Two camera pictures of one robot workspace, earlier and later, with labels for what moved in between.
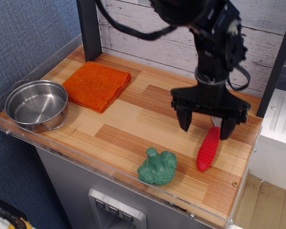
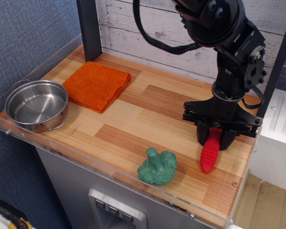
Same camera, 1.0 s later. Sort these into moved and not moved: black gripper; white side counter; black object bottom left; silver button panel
Moved: black gripper
Not moved: black object bottom left; white side counter; silver button panel
